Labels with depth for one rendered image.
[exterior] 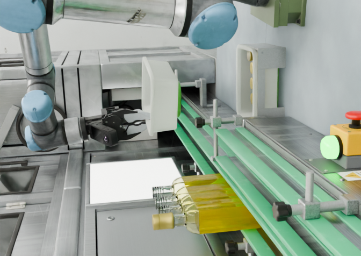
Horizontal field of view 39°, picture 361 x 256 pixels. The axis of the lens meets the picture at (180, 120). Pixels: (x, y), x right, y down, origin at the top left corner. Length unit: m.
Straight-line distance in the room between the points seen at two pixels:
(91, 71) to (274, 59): 0.96
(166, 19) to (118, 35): 3.76
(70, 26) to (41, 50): 3.51
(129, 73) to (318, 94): 1.09
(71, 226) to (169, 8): 0.67
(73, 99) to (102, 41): 2.76
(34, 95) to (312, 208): 0.83
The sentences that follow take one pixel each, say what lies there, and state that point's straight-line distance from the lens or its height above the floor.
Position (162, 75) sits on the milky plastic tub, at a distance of 1.34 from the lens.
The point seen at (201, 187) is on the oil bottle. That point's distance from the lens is 1.23.
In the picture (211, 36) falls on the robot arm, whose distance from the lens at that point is 1.15.
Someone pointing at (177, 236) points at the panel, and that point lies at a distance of 1.34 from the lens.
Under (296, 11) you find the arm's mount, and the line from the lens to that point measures 1.28.
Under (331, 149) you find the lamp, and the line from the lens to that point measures 0.96.
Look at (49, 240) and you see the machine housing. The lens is 1.43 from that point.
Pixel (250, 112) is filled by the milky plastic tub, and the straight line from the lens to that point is 1.56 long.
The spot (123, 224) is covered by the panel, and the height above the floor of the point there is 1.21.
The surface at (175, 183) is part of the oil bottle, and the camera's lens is 1.26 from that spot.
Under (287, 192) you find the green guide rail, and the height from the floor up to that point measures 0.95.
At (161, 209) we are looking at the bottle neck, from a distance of 1.15.
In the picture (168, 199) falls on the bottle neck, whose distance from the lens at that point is 1.21.
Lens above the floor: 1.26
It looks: 9 degrees down
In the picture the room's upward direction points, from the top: 94 degrees counter-clockwise
